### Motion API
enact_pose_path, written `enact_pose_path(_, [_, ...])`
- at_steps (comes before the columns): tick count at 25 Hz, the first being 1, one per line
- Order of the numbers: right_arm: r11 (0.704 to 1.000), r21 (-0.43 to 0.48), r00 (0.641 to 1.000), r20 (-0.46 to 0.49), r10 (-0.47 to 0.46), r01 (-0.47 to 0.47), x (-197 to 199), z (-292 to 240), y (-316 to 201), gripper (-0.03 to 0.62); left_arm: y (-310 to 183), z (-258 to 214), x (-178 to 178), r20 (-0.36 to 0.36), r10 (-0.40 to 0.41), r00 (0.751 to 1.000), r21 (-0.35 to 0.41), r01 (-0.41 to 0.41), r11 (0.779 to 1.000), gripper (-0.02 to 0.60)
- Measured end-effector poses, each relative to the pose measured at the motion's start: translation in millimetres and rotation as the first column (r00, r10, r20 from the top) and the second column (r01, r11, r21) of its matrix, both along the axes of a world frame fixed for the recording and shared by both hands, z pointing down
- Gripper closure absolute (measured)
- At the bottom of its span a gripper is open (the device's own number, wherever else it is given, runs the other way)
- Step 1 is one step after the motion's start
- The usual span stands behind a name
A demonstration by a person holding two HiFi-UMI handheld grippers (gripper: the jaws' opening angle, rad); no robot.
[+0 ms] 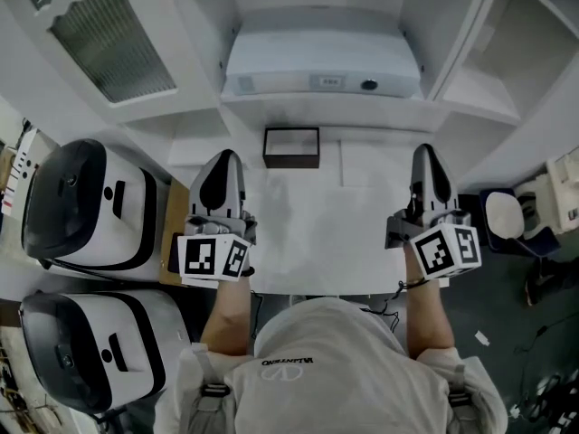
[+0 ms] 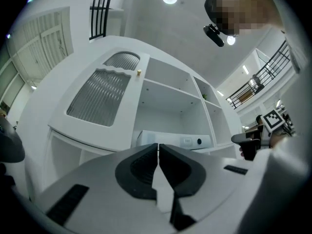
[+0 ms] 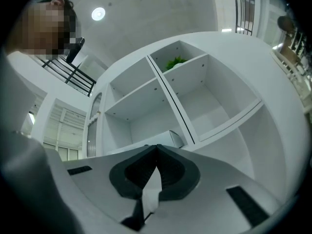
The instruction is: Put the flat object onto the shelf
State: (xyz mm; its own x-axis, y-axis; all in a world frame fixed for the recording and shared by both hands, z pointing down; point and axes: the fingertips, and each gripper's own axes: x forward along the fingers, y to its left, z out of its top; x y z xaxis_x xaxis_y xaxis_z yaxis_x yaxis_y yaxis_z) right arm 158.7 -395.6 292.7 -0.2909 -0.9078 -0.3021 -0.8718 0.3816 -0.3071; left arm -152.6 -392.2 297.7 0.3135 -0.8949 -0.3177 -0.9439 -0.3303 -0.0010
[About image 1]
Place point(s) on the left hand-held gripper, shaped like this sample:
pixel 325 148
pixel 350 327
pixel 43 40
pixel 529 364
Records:
pixel 212 229

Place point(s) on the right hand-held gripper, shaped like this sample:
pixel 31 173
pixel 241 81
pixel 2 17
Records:
pixel 443 247

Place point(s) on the white shelf unit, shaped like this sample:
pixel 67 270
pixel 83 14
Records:
pixel 325 109

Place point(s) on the person's right forearm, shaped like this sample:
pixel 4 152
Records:
pixel 427 323

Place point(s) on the person's left forearm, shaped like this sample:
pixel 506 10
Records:
pixel 226 319

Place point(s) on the white desk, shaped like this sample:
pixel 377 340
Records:
pixel 316 224

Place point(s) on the brown cardboard box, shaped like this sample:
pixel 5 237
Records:
pixel 174 206

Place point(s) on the black chair with white seat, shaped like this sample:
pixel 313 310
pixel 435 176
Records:
pixel 502 215

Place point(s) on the small dark brown box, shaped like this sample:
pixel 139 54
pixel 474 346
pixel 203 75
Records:
pixel 291 163

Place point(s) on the white ornate dressing table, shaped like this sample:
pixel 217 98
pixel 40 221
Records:
pixel 561 188

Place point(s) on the small white plastic piece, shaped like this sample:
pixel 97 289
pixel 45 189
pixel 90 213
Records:
pixel 482 338

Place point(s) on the person's pale grey shirt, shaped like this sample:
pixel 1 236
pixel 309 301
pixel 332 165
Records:
pixel 339 333

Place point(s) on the white board with black dots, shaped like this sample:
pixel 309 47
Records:
pixel 22 161

